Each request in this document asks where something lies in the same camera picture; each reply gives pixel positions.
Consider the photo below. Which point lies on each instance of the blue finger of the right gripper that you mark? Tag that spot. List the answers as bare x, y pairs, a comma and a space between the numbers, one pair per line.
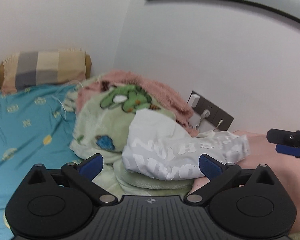
287, 150
281, 137

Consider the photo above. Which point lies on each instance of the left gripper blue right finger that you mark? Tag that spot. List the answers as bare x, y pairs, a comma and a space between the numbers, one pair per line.
221, 177

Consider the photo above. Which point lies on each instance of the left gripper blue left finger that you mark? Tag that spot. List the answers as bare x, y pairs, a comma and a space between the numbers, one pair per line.
80, 176

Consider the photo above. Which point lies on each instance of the white t-shirt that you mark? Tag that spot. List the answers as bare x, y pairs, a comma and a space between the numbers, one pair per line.
158, 147

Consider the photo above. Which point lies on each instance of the pink bed sheet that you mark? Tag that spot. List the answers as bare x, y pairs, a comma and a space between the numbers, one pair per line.
263, 203

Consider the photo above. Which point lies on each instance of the green cartoon fleece blanket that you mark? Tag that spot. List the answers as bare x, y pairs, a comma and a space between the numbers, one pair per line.
102, 127

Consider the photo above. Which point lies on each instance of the pink fleece blanket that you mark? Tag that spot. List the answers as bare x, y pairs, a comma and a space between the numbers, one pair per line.
164, 94

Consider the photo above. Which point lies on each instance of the teal patterned bed sheet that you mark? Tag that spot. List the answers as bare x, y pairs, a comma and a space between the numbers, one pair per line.
34, 128

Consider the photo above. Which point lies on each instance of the plaid pillow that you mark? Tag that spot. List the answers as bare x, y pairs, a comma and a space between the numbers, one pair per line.
46, 67

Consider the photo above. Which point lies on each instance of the grey wall power outlet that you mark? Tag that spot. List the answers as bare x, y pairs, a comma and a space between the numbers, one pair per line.
207, 115

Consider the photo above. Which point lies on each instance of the white wall charger plug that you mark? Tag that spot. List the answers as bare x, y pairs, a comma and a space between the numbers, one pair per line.
193, 100

